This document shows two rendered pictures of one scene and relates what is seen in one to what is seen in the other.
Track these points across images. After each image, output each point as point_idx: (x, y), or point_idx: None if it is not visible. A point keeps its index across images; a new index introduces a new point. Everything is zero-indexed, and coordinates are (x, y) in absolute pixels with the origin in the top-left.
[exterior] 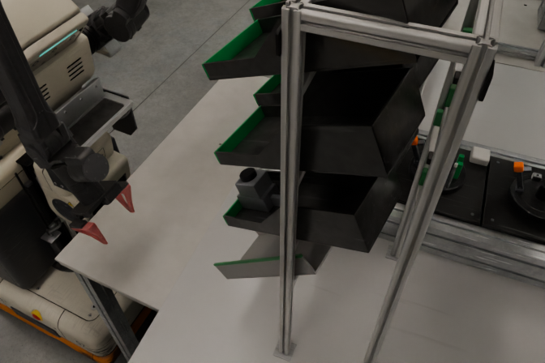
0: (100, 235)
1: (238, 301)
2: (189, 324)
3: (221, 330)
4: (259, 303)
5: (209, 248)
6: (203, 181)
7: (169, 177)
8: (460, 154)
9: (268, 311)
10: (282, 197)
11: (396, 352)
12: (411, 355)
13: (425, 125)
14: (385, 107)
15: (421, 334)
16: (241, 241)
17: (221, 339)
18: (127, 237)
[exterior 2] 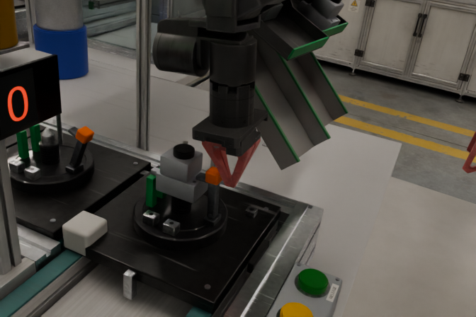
0: (474, 134)
1: (316, 171)
2: (358, 165)
3: (327, 158)
4: (295, 168)
5: (361, 211)
6: (409, 293)
7: (472, 307)
8: (21, 131)
9: None
10: None
11: (180, 133)
12: (168, 130)
13: None
14: None
15: (153, 137)
16: (324, 211)
17: (326, 154)
18: (470, 234)
